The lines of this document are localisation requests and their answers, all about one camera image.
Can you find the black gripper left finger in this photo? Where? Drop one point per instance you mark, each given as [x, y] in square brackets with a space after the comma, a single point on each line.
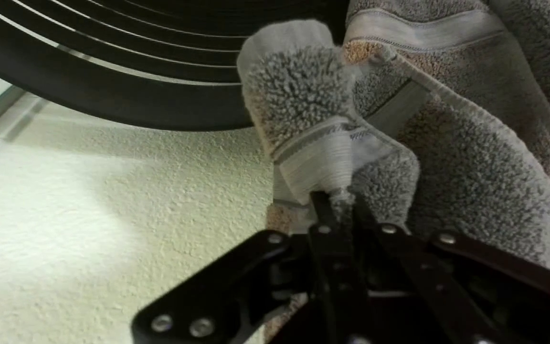
[238, 287]

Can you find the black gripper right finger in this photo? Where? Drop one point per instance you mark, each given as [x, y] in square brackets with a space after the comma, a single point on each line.
[467, 279]

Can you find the small grey towel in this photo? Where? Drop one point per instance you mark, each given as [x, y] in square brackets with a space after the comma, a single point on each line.
[301, 107]

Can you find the black slatted office chair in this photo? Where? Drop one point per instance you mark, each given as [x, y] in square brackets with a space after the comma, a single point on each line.
[148, 64]

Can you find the large dark grey towel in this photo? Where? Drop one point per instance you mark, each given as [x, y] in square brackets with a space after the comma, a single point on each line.
[479, 159]

